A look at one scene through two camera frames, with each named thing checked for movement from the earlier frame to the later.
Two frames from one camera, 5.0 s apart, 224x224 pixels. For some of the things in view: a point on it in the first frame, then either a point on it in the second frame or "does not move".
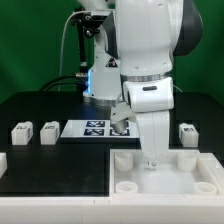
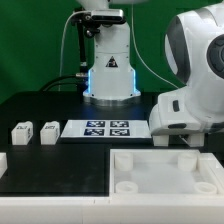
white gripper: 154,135 → 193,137
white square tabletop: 184,172 does not move
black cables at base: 81,81 does not move
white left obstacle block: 3,163 does not move
